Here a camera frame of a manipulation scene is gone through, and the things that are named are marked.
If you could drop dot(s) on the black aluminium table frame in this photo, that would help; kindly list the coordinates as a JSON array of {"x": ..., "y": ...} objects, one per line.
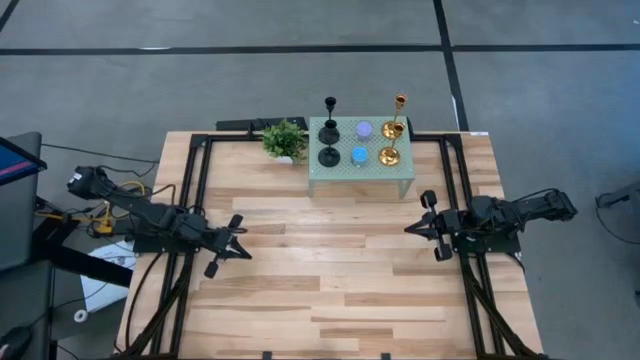
[{"x": 199, "y": 141}]

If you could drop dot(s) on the black candlestick holder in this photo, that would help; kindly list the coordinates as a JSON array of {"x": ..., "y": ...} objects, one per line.
[
  {"x": 329, "y": 103},
  {"x": 328, "y": 161}
]

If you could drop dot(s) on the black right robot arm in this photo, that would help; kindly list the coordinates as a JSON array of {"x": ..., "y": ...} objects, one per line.
[{"x": 530, "y": 207}]

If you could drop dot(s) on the blue candle glass jar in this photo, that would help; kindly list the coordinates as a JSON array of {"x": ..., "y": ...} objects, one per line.
[{"x": 360, "y": 156}]

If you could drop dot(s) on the purple candle glass jar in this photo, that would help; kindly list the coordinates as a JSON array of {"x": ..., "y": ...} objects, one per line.
[{"x": 364, "y": 131}]

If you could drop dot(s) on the yellow clamp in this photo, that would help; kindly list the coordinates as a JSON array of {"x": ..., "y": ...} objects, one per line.
[{"x": 104, "y": 227}]

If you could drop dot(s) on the white paper sheet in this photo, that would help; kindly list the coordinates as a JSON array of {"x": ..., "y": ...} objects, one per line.
[{"x": 100, "y": 295}]

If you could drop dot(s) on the white tape roll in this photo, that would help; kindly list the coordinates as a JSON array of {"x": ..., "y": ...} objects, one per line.
[{"x": 74, "y": 316}]

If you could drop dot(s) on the black power strip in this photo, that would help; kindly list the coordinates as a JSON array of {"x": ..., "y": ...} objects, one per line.
[{"x": 235, "y": 125}]

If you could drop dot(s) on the black stand leg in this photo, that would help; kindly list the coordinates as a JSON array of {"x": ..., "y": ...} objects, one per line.
[{"x": 85, "y": 265}]

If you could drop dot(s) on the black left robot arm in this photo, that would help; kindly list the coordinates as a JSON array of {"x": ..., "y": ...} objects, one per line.
[{"x": 140, "y": 215}]

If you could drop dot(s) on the monitor with blue screen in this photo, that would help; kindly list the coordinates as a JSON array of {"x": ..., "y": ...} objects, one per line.
[{"x": 15, "y": 162}]

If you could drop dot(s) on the gold candlestick holder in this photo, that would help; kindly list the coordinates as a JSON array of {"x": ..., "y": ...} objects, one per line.
[
  {"x": 387, "y": 131},
  {"x": 389, "y": 157}
]

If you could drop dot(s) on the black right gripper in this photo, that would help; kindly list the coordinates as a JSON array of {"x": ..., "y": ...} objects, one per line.
[{"x": 452, "y": 222}]

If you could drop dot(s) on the green plant in white pot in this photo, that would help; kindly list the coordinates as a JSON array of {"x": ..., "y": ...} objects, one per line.
[{"x": 284, "y": 140}]

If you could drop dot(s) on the green perforated metal shelf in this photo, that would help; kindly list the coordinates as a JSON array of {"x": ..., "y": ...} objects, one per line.
[{"x": 370, "y": 172}]

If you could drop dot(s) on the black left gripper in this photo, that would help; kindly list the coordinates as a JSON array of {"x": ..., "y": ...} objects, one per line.
[{"x": 210, "y": 237}]

